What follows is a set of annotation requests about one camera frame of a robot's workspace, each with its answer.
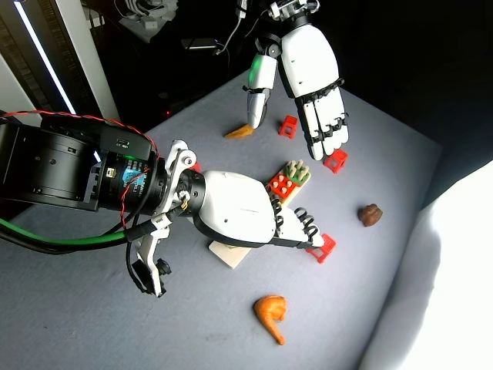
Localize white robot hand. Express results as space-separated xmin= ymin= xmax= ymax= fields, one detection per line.
xmin=242 ymin=25 xmax=350 ymax=162
xmin=191 ymin=170 xmax=327 ymax=251

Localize wooden shape sorter board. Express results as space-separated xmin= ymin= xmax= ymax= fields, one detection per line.
xmin=208 ymin=160 xmax=313 ymax=270

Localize orange toy wedge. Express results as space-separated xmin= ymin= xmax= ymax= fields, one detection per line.
xmin=223 ymin=123 xmax=256 ymax=140

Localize orange toy chicken leg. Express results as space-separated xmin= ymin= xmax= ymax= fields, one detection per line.
xmin=253 ymin=294 xmax=288 ymax=346

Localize black flat device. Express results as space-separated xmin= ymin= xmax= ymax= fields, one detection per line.
xmin=180 ymin=37 xmax=219 ymax=52

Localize brown toy nut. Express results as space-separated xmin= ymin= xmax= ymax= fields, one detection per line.
xmin=357 ymin=203 xmax=384 ymax=227

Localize grey table cloth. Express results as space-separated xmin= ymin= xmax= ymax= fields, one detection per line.
xmin=0 ymin=63 xmax=444 ymax=370

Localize white pillar with light strip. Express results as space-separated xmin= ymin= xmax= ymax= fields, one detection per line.
xmin=0 ymin=0 xmax=129 ymax=163

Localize thin white cable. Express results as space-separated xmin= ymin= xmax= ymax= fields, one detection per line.
xmin=214 ymin=0 xmax=249 ymax=56

